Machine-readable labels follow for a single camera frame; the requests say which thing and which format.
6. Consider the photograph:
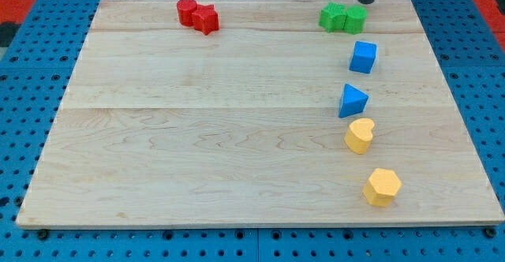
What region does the light wooden board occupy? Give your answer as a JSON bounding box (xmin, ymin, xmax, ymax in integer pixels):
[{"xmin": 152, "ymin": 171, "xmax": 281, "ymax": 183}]
[{"xmin": 16, "ymin": 0, "xmax": 504, "ymax": 230}]

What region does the blue triangle block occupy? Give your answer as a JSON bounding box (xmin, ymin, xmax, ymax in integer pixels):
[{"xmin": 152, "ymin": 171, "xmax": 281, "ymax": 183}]
[{"xmin": 338, "ymin": 84, "xmax": 368, "ymax": 118}]

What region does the yellow heart block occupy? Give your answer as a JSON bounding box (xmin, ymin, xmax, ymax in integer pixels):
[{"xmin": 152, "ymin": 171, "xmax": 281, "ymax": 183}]
[{"xmin": 344, "ymin": 118, "xmax": 375, "ymax": 155}]

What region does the red star block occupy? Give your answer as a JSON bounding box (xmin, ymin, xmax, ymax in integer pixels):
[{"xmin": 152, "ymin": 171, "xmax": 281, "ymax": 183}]
[{"xmin": 192, "ymin": 4, "xmax": 219, "ymax": 36}]

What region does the blue cube block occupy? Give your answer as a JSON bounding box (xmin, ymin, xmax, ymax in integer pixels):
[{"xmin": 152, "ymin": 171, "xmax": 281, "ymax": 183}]
[{"xmin": 349, "ymin": 41, "xmax": 377, "ymax": 73}]

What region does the green star block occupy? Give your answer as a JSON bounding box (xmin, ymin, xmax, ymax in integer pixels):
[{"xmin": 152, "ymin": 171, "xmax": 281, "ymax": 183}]
[{"xmin": 319, "ymin": 2, "xmax": 346, "ymax": 32}]

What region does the red cylinder block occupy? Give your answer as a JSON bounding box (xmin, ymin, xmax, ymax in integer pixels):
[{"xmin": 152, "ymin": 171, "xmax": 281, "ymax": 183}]
[{"xmin": 176, "ymin": 0, "xmax": 198, "ymax": 27}]

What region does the yellow hexagon block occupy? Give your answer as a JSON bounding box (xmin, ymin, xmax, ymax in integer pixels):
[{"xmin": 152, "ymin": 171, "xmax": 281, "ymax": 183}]
[{"xmin": 362, "ymin": 168, "xmax": 402, "ymax": 208}]

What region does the green cylinder block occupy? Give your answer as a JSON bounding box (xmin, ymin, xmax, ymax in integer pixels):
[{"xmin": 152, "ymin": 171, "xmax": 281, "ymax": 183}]
[{"xmin": 343, "ymin": 5, "xmax": 368, "ymax": 35}]

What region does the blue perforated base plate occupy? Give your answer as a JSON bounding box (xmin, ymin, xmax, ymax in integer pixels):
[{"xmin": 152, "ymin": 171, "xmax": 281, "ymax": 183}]
[{"xmin": 1, "ymin": 0, "xmax": 504, "ymax": 261}]

